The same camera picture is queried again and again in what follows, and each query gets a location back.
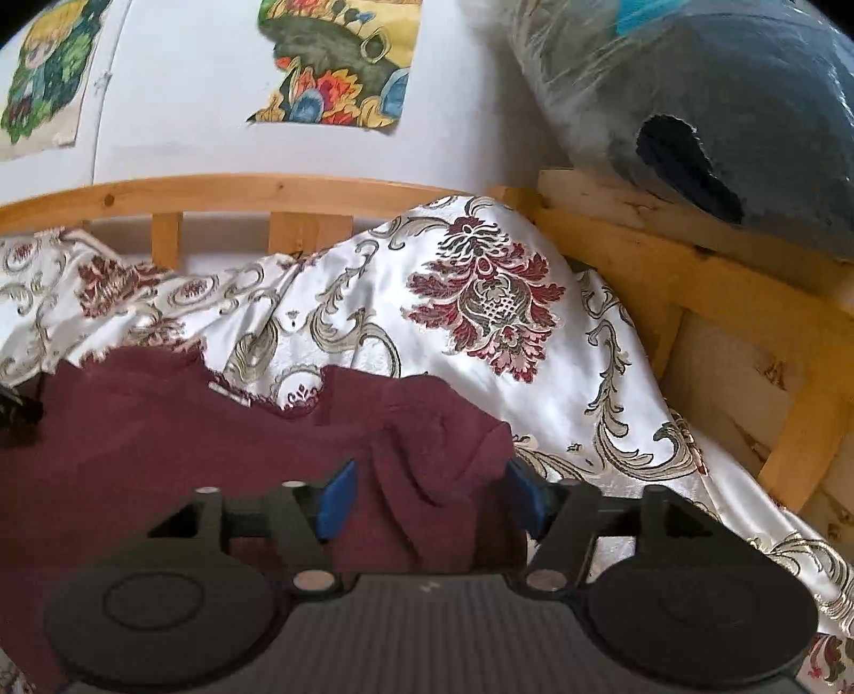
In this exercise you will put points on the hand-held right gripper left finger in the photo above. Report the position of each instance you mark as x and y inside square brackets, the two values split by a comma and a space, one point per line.
[337, 500]

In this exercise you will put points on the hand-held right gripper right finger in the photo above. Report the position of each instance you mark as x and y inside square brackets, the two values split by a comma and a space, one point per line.
[527, 497]

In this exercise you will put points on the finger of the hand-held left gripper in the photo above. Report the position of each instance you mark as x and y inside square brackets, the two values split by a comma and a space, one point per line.
[17, 407]

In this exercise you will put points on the maroon long-sleeve shirt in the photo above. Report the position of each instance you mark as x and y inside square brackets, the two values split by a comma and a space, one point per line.
[167, 454]

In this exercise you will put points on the floral satin blanket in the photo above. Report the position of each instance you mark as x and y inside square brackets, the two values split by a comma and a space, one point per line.
[480, 347]

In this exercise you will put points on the plastic-wrapped blue bundle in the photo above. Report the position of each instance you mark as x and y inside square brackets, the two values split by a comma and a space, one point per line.
[734, 100]

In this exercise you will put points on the wooden bed frame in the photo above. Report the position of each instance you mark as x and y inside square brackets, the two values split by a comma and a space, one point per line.
[734, 280]

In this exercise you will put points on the cartoon character wall poster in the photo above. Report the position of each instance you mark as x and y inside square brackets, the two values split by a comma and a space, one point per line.
[47, 73]

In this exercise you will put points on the colourful landscape wall poster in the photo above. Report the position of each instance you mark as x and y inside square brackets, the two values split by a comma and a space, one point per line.
[333, 60]

